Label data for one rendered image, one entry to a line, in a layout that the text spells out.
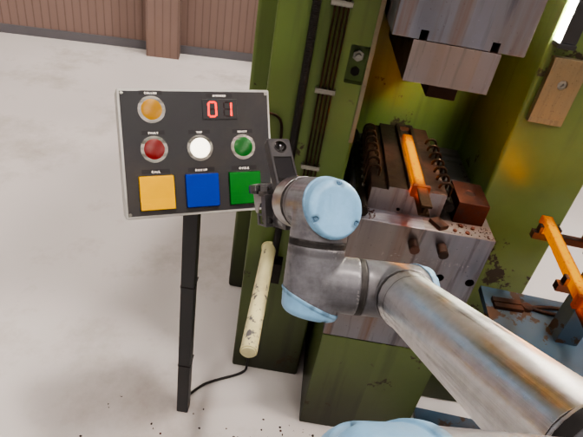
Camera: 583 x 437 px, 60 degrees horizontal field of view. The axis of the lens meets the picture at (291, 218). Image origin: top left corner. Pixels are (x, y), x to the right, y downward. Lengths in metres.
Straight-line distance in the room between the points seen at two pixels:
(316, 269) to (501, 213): 0.96
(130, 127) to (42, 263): 1.51
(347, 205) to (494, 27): 0.63
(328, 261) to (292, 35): 0.74
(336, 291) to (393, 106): 1.10
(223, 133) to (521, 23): 0.69
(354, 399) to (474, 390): 1.39
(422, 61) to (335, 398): 1.16
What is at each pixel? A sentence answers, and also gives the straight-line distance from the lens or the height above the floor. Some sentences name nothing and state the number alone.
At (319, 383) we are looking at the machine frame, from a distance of 1.78.
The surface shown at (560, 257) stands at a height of 0.97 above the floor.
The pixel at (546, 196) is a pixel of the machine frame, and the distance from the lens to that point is 1.63.
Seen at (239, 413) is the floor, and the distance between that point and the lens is 1.96.
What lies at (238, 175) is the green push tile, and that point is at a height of 1.04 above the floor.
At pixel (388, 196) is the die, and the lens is 1.36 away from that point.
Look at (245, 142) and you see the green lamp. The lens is 1.17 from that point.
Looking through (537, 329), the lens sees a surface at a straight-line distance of 1.57.
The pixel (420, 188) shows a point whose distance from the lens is 1.33.
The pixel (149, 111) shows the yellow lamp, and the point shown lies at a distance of 1.14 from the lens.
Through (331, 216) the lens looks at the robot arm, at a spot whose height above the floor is 1.22.
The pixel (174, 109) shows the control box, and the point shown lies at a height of 1.16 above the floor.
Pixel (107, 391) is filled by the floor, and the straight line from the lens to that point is 2.02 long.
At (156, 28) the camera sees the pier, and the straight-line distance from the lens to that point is 5.10.
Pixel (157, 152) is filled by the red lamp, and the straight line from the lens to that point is 1.13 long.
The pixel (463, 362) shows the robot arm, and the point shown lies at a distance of 0.49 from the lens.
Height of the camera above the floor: 1.62
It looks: 34 degrees down
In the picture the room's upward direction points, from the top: 10 degrees clockwise
